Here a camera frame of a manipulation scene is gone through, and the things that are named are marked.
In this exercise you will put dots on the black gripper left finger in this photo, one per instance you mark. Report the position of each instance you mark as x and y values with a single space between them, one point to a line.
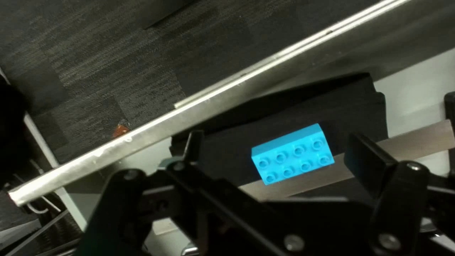
203 208

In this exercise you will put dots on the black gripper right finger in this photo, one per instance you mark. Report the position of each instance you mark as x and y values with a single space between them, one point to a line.
415 210

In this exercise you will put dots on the blue lego brick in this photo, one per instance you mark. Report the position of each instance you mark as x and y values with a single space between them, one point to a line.
292 155

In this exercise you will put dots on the black case in drawer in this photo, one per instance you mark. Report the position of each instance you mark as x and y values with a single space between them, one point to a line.
342 105

